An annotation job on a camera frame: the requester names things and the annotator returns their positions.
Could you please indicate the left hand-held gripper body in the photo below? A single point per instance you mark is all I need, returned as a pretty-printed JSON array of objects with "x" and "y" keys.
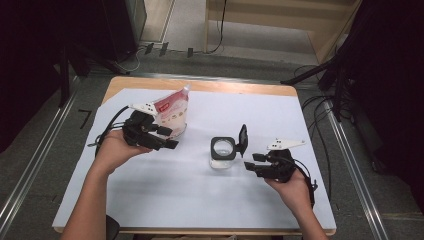
[{"x": 140, "y": 130}]

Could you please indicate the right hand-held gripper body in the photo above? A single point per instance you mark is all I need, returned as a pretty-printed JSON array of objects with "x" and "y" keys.
[{"x": 281, "y": 166}]

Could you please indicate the red and white sugar bag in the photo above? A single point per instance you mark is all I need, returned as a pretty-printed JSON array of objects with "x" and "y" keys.
[{"x": 175, "y": 113}]

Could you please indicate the clear jar with black lid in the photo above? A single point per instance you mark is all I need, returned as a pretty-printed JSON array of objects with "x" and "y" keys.
[{"x": 222, "y": 148}]

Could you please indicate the person's right hand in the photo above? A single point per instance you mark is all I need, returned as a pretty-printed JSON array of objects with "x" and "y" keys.
[{"x": 295, "y": 195}]

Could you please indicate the person's left hand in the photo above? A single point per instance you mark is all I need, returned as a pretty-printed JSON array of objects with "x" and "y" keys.
[{"x": 115, "y": 151}]

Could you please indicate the wooden table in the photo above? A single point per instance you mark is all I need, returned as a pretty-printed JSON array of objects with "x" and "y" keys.
[{"x": 233, "y": 87}]

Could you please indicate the black metal stand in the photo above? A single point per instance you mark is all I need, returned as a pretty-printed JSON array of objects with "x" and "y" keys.
[{"x": 64, "y": 76}]

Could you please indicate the black tripod stand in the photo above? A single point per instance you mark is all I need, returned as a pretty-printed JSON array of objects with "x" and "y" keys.
[{"x": 338, "y": 86}]

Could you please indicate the black cabinet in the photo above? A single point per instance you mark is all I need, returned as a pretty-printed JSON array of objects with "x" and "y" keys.
[{"x": 120, "y": 26}]

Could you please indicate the dark curtain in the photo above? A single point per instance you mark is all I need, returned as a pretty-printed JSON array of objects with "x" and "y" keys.
[
  {"x": 26, "y": 66},
  {"x": 393, "y": 83}
]

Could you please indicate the light wooden shelf unit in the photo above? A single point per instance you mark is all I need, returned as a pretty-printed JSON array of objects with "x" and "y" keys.
[{"x": 266, "y": 20}]

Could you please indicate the metal floor rail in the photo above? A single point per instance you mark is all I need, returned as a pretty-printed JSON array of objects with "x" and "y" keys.
[
  {"x": 36, "y": 163},
  {"x": 200, "y": 77},
  {"x": 356, "y": 173}
]

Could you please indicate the small black floor bracket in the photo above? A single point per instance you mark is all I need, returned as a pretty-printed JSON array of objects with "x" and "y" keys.
[
  {"x": 164, "y": 49},
  {"x": 190, "y": 52},
  {"x": 149, "y": 48}
]

